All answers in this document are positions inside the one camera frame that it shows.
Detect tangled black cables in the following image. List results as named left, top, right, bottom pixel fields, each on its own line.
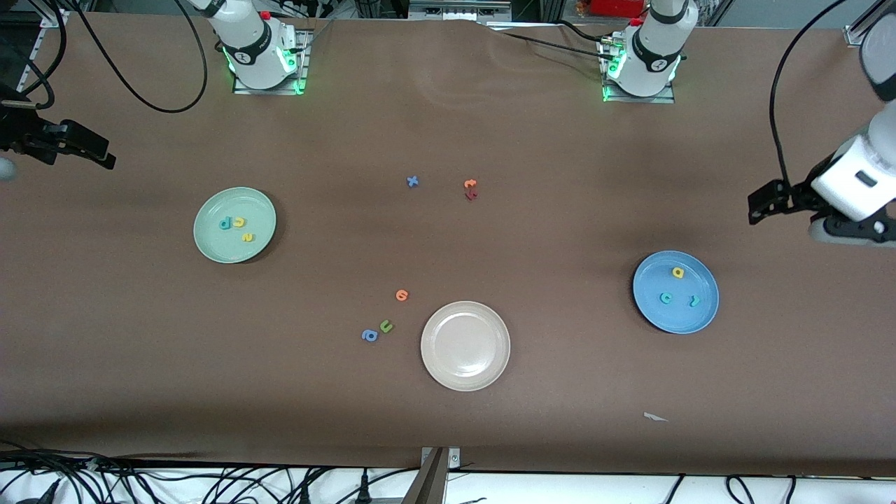
left=0, top=440, right=421, bottom=504

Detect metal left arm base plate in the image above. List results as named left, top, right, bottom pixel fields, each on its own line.
left=601, top=38, right=676, bottom=104

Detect thin black base cable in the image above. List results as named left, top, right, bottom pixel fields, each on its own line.
left=293, top=15, right=338, bottom=54
left=490, top=20, right=618, bottom=64

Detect green plate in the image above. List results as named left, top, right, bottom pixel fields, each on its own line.
left=194, top=186, right=277, bottom=265

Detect beige plate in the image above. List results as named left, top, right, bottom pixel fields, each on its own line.
left=420, top=300, right=512, bottom=392

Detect aluminium frame rail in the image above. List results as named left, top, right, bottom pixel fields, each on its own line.
left=843, top=0, right=896, bottom=48
left=14, top=0, right=71, bottom=92

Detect brown table cover mat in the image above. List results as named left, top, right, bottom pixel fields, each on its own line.
left=0, top=10, right=896, bottom=478

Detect aluminium profile post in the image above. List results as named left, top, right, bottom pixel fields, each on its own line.
left=402, top=447, right=450, bottom=504

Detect blue plate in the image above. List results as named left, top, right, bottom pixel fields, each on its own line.
left=632, top=250, right=720, bottom=335

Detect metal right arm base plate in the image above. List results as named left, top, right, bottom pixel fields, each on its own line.
left=232, top=28, right=313, bottom=95

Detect grey metal equipment box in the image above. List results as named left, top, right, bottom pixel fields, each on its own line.
left=409, top=0, right=512, bottom=22

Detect red box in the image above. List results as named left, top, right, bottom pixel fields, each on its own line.
left=588, top=0, right=646, bottom=18

